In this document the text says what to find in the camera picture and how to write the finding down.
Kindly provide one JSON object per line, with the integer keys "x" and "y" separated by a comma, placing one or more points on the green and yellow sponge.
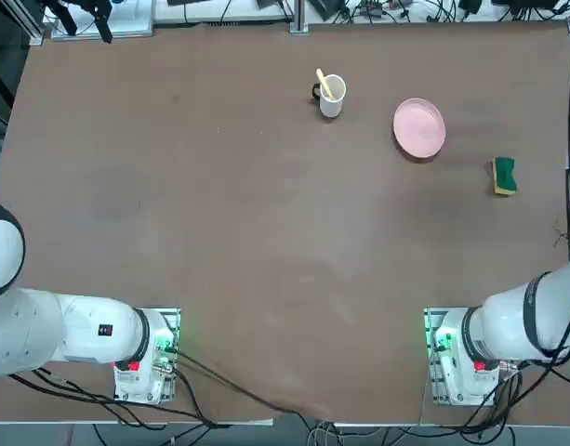
{"x": 504, "y": 174}

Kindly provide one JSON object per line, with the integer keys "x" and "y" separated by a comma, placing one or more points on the white cup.
{"x": 331, "y": 104}

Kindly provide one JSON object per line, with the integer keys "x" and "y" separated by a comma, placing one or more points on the black stand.
{"x": 103, "y": 23}

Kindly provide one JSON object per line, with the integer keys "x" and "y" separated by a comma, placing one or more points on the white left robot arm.
{"x": 80, "y": 325}

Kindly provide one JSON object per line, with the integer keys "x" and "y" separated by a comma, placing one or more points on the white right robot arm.
{"x": 503, "y": 320}

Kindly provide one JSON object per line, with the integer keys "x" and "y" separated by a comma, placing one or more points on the pale yellow spoon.
{"x": 325, "y": 83}

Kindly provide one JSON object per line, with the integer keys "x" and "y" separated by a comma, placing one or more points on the pink plate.
{"x": 419, "y": 127}

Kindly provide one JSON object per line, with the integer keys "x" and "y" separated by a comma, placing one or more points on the aluminium frame post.
{"x": 35, "y": 23}

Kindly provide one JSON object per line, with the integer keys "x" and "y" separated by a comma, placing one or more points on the aluminium camera post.
{"x": 299, "y": 16}

